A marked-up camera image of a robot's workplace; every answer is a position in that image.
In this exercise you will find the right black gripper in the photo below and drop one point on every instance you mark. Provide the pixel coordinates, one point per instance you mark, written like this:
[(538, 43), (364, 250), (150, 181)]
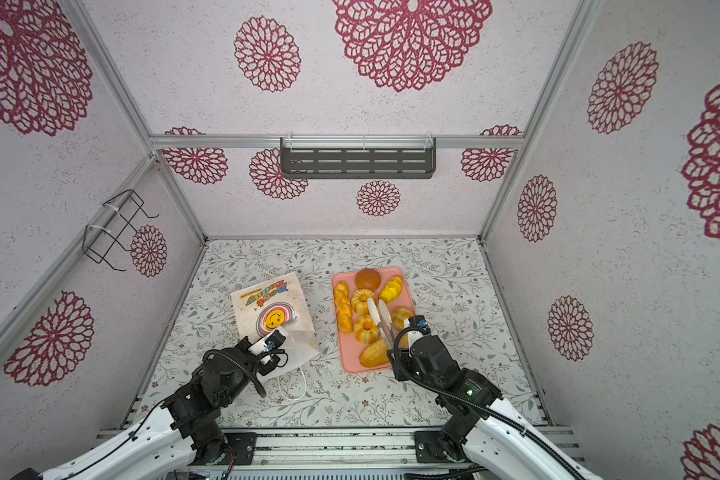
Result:
[(401, 359)]

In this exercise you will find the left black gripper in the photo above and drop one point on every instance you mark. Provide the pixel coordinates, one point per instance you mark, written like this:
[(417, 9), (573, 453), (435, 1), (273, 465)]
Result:
[(245, 345)]

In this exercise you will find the metal tongs white tips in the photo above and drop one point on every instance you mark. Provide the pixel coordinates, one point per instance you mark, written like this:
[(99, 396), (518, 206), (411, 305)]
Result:
[(381, 316)]

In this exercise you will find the yellow croissant bread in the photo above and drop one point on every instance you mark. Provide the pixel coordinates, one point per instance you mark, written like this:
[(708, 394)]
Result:
[(392, 289)]

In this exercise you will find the white paper bag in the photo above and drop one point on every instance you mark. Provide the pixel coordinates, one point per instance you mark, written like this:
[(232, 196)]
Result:
[(276, 303)]

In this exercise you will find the ring shaped fake bread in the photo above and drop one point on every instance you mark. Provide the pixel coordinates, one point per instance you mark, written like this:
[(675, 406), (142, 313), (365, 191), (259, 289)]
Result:
[(360, 300)]

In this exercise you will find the orange fake bread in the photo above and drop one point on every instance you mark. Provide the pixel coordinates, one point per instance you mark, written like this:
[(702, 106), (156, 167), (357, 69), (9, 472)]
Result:
[(344, 312)]

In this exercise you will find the round brown bun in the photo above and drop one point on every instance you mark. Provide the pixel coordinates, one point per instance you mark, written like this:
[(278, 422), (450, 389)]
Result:
[(370, 279)]

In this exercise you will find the long orange fake baguette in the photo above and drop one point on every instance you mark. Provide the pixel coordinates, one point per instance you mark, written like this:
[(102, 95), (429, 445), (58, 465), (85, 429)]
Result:
[(374, 355)]

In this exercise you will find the yellow fake bread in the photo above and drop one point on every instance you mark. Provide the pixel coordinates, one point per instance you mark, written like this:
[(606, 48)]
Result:
[(402, 318)]

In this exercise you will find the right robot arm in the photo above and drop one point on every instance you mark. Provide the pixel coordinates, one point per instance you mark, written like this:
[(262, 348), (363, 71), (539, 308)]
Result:
[(485, 433)]

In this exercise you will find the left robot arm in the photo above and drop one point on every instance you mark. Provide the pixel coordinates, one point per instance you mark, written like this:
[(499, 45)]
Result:
[(178, 431)]

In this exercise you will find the pink plastic tray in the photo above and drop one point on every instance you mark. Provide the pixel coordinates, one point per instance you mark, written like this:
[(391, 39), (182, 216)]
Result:
[(350, 349)]

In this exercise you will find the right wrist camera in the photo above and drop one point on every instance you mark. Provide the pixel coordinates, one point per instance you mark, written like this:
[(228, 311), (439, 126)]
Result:
[(417, 327)]

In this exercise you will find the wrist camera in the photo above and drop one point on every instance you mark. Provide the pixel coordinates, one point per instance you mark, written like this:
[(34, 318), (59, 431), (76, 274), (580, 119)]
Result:
[(270, 347), (417, 327)]

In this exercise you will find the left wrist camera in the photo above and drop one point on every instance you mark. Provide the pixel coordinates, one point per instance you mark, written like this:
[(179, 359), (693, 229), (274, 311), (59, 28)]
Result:
[(270, 347)]

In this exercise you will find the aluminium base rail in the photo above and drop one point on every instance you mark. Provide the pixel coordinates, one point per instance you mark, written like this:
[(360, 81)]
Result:
[(329, 448)]

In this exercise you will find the black wire rack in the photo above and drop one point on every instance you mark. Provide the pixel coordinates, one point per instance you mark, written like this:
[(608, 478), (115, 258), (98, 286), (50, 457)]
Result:
[(99, 240)]

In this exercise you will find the grey wall shelf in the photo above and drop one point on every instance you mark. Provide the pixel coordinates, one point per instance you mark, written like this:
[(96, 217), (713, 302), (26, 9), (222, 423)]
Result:
[(361, 158)]

